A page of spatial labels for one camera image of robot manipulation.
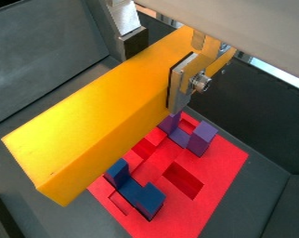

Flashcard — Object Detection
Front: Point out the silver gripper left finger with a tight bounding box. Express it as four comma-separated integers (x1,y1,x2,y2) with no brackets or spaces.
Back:
97,0,149,61

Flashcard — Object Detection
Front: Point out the dark blue U-shaped block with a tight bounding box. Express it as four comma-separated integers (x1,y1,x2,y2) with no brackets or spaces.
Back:
104,158,167,221

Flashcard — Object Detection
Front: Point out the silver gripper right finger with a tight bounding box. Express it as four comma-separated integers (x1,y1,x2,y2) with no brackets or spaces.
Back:
167,31,237,114

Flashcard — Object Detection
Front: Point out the red slotted board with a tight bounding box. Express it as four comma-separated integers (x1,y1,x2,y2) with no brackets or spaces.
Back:
89,128,248,238

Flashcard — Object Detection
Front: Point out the yellow rectangular bar block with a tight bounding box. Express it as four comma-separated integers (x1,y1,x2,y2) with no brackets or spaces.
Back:
2,26,193,205

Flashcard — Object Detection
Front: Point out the purple U-shaped block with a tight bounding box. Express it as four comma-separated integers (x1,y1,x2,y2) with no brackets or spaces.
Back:
157,112,219,157

